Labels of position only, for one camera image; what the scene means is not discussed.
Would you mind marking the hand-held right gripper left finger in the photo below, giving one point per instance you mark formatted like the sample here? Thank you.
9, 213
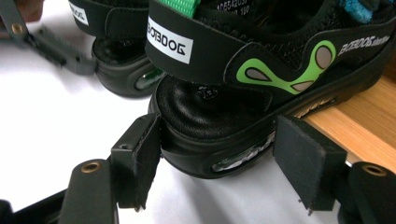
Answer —
137, 161

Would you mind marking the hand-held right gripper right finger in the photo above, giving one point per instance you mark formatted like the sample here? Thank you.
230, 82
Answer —
306, 161

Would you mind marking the black green child sandal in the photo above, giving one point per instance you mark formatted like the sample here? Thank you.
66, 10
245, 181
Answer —
236, 87
121, 62

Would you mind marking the wooden three-tier shoe rack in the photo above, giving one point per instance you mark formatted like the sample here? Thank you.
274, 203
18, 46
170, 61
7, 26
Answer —
370, 121

